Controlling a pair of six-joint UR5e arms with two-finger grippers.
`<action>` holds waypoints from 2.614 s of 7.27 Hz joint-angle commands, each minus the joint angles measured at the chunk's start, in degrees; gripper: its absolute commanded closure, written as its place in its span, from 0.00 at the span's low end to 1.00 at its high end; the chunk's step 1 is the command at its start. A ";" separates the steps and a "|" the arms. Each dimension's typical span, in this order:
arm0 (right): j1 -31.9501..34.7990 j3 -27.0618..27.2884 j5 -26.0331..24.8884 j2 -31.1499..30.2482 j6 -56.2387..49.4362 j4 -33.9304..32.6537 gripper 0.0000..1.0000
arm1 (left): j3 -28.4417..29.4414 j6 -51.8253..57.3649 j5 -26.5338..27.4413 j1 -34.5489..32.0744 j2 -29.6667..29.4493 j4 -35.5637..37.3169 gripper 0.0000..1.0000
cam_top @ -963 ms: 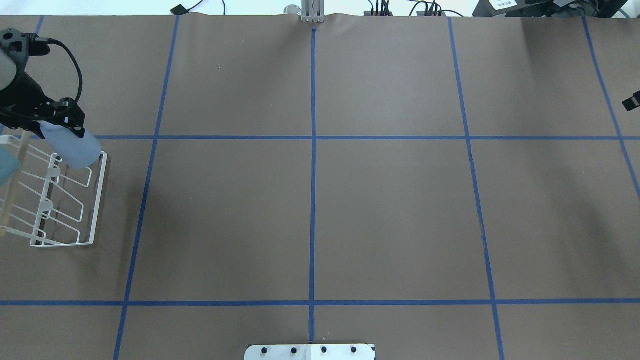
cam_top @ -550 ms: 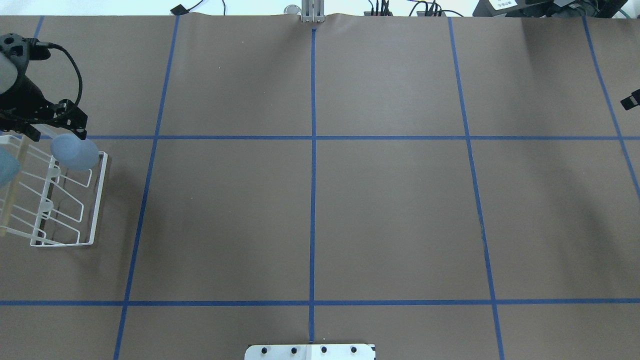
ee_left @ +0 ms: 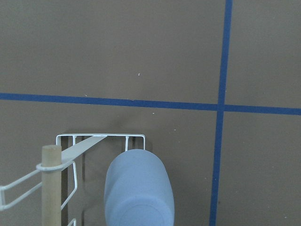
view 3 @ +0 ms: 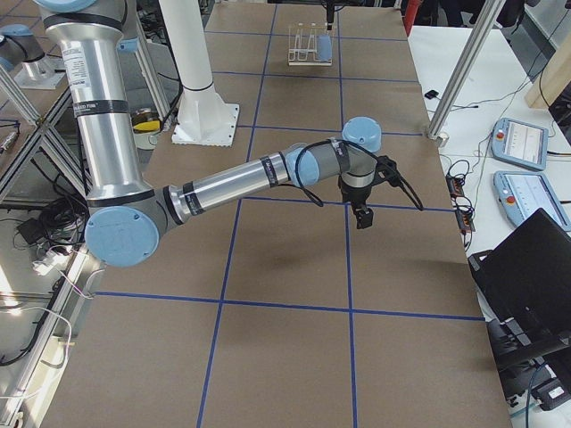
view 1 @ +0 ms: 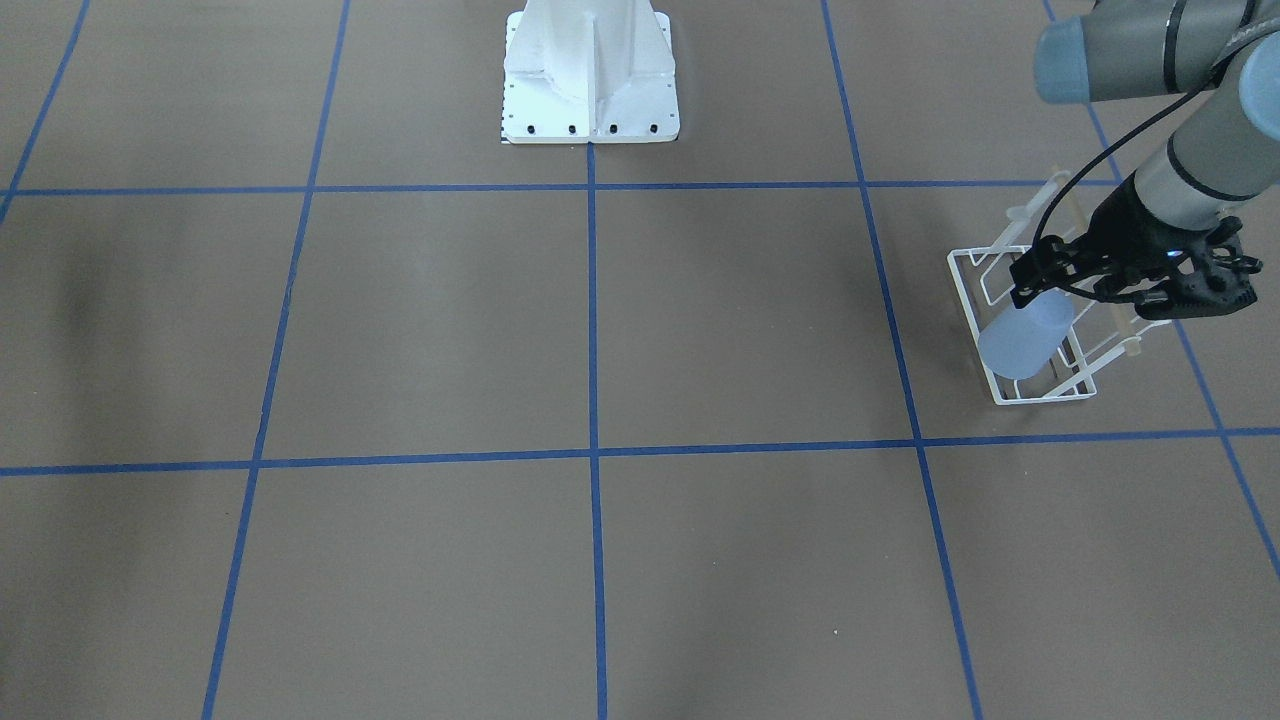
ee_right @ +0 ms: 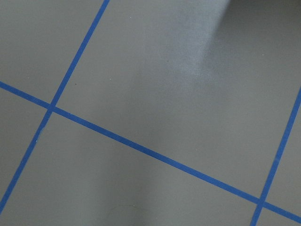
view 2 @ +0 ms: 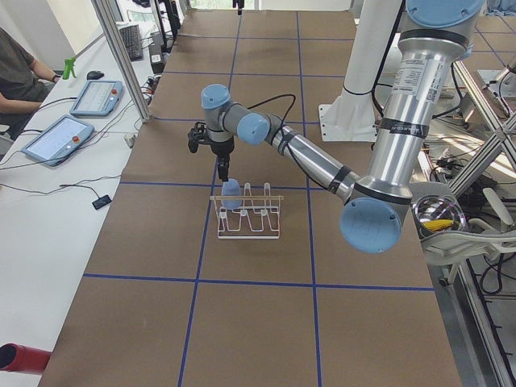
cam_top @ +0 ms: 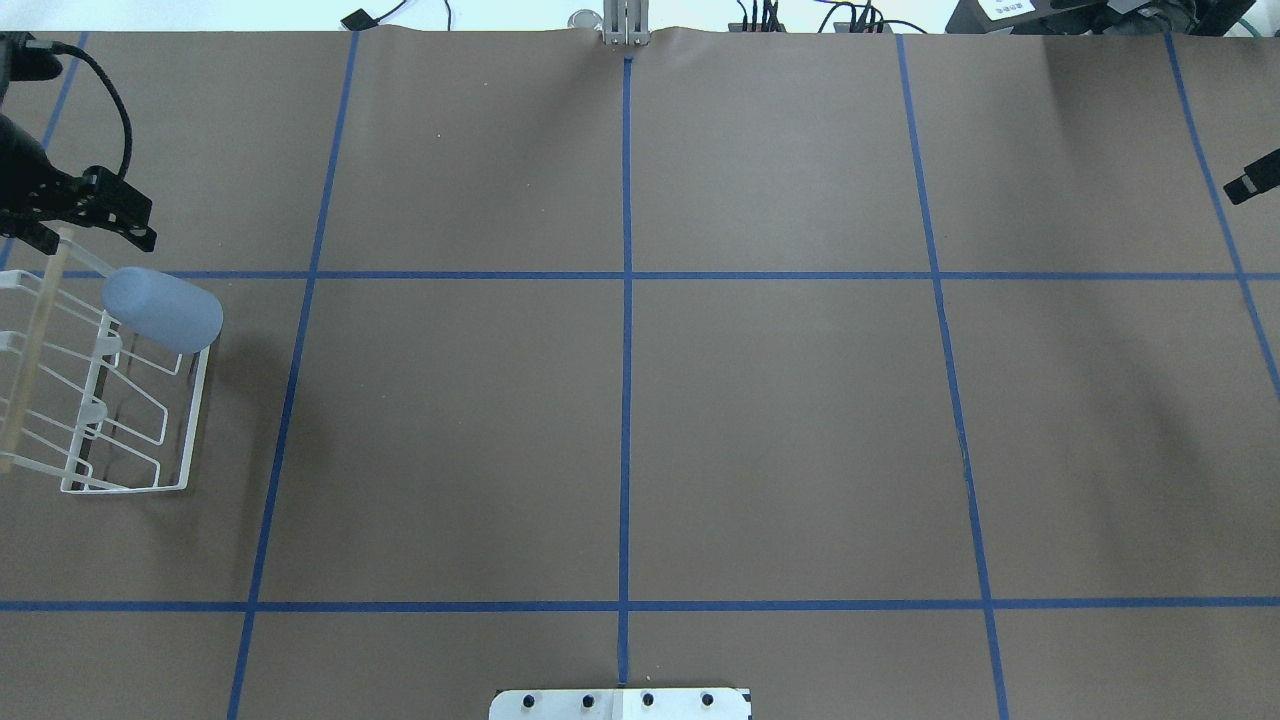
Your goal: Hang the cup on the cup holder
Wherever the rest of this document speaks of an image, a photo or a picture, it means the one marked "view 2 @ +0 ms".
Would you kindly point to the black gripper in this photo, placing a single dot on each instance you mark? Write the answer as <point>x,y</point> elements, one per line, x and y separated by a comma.
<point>222,149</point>

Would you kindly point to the light blue plastic cup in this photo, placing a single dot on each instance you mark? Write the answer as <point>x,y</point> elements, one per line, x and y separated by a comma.
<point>231,188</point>

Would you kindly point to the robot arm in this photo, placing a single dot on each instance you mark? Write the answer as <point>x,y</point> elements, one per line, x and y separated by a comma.
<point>401,57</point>

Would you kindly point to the small black sensor puck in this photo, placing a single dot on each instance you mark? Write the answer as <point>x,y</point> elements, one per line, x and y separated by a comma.
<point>101,202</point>

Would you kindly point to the far blue teach pendant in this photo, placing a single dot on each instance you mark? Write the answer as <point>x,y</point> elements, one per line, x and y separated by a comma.
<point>97,98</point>

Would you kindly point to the blue teach pendant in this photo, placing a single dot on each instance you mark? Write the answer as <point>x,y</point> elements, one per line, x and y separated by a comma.
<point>97,98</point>
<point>55,144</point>

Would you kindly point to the black keyboard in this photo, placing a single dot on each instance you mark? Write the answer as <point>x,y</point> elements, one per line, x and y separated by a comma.
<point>132,41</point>

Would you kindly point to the black computer mouse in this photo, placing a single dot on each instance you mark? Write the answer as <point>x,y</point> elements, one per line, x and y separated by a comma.
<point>94,75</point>

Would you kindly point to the near blue teach pendant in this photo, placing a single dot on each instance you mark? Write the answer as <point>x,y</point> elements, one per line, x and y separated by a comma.
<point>55,144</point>

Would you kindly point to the green plastic clamp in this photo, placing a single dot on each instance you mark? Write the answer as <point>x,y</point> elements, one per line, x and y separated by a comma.
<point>69,68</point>

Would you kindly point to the seated person dark shirt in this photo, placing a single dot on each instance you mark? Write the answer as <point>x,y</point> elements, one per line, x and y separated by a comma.
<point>25,83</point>

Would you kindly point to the steel bowl with corn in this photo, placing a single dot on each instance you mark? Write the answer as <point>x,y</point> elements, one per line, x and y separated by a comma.
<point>434,213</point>

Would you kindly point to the red cylinder object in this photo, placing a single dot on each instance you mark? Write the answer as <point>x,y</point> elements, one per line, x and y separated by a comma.
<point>23,359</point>

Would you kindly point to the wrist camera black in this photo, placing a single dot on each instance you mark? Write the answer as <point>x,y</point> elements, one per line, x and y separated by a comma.
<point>198,136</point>
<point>238,5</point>

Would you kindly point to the white wire cup holder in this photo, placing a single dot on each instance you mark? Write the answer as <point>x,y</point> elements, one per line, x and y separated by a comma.
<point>259,217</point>

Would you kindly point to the white camera mast pillar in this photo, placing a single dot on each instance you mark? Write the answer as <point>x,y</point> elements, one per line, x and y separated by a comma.
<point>351,116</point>

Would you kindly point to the aluminium frame post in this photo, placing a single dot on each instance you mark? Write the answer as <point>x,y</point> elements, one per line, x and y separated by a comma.
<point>106,18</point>

